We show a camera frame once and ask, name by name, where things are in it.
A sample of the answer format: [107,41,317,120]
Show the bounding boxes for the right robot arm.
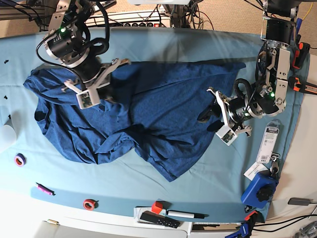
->
[39,0,118,109]

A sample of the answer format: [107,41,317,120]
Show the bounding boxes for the silver carabiner keys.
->
[270,153,280,179]

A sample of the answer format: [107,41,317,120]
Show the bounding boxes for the grey packaged tool card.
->
[256,119,281,164]

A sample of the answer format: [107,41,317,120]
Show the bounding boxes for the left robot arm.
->
[198,0,300,132]

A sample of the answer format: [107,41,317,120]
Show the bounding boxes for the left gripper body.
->
[228,96,255,123]

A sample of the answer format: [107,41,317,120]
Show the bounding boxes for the red tape roll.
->
[83,199,98,211]

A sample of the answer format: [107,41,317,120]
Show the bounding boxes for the teal table cloth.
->
[0,26,311,223]

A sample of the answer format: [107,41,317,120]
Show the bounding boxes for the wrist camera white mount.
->
[207,87,252,146]
[63,59,131,110]

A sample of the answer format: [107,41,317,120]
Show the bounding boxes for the orange black clamp upper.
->
[292,42,311,69]

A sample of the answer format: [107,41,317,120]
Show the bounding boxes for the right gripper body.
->
[74,56,111,84]

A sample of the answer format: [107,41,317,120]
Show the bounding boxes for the orange black clamp lower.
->
[288,76,317,95]

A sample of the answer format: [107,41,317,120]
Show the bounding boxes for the grey phone on table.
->
[288,197,311,206]

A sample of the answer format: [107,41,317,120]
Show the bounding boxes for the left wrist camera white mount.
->
[207,87,252,146]

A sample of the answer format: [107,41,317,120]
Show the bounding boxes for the white power strip red switch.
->
[123,22,160,27]

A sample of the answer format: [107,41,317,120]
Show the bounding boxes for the white paper tag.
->
[244,162,268,181]

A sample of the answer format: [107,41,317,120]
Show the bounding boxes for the orange clamp bottom edge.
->
[244,210,258,221]

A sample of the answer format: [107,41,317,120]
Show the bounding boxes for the blue t-shirt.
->
[24,62,245,181]

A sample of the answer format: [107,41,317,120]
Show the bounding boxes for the red cube block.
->
[151,201,163,214]

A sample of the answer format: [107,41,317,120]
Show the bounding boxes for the pink marker pen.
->
[35,183,55,196]

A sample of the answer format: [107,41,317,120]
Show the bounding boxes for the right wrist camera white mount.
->
[63,59,131,110]

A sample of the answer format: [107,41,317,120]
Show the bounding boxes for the purple tape roll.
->
[14,153,26,167]

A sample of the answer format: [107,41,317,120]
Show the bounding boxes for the blue clamp bottom edge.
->
[225,223,254,238]

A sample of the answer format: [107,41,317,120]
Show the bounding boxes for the orange black clamp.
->
[288,76,317,95]
[292,42,311,69]

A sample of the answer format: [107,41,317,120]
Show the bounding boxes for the black remote control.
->
[140,211,181,229]

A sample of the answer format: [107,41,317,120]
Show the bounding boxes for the white black marker pen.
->
[166,210,206,219]

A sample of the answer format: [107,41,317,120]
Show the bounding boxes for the blue box black knob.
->
[241,172,278,209]

